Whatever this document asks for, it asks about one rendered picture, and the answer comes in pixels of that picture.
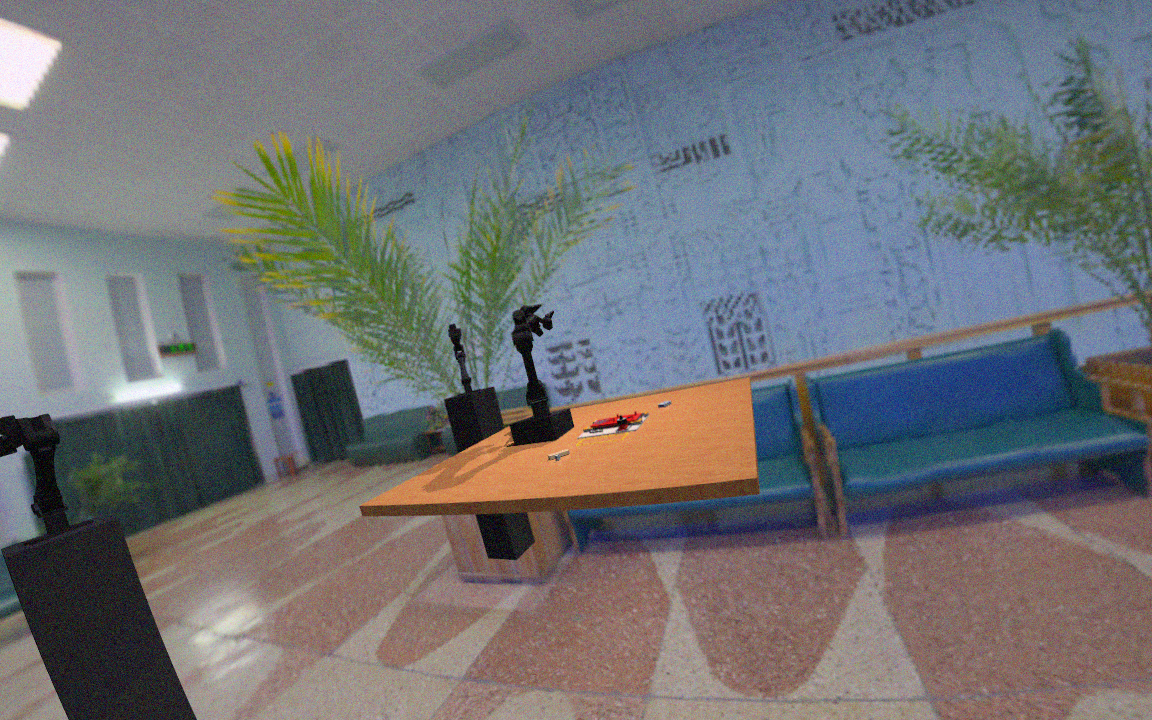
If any red rectangular plate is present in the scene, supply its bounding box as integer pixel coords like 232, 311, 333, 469
590, 412, 643, 431

